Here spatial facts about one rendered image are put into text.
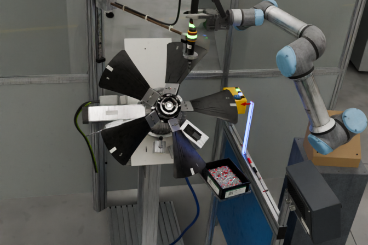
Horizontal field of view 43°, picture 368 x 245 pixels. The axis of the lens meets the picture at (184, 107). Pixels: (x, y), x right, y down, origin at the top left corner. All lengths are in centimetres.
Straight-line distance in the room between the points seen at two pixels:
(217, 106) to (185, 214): 128
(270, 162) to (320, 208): 193
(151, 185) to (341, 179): 103
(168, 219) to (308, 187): 161
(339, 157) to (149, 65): 109
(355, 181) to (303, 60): 75
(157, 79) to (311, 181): 107
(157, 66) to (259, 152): 132
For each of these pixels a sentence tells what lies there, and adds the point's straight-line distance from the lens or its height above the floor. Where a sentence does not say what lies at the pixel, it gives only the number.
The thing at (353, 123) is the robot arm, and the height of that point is 130.
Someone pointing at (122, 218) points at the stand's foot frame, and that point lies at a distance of 330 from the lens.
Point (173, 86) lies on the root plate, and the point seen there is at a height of 127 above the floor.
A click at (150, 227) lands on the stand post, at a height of 28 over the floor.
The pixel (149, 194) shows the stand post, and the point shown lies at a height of 55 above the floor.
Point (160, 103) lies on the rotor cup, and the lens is 224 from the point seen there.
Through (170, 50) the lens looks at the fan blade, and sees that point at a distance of 243.
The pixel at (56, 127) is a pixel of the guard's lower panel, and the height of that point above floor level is 63.
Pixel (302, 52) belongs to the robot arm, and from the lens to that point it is 198.
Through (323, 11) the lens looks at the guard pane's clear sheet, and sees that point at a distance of 322.
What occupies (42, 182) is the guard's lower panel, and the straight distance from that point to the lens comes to 345.
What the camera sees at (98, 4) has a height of 153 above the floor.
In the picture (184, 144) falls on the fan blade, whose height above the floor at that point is 104.
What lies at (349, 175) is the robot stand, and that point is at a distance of 242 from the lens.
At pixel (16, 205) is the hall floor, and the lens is 357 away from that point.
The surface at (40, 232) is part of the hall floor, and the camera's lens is 335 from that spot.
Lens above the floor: 237
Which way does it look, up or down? 31 degrees down
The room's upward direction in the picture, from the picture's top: 5 degrees clockwise
